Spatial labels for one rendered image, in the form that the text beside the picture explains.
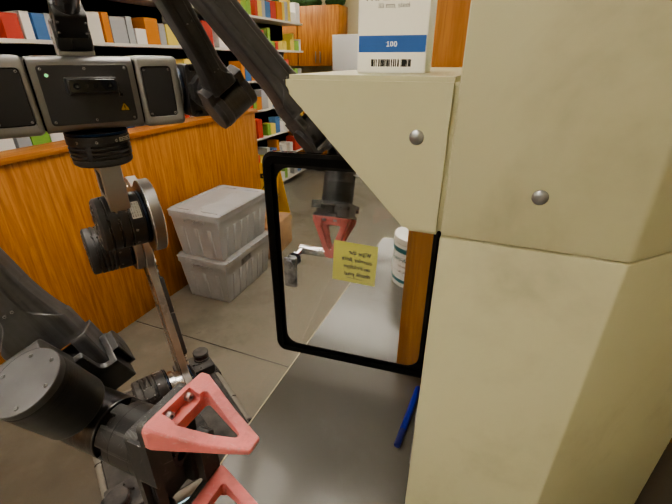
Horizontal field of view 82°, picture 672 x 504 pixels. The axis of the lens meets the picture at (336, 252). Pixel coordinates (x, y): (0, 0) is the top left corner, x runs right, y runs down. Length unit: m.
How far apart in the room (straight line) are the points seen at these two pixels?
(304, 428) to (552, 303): 0.54
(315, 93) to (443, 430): 0.29
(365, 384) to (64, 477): 1.55
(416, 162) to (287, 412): 0.60
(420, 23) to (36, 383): 0.39
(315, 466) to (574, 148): 0.59
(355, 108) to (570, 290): 0.18
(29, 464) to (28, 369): 1.85
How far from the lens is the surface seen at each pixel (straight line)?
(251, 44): 0.69
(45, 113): 1.06
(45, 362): 0.40
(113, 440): 0.42
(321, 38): 5.99
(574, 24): 0.25
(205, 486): 0.45
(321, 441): 0.73
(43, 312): 0.48
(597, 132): 0.26
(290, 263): 0.67
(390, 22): 0.32
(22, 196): 2.30
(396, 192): 0.27
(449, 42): 0.63
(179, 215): 2.67
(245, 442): 0.33
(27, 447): 2.33
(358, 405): 0.78
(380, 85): 0.26
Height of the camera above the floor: 1.52
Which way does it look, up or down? 26 degrees down
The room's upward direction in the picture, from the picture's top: straight up
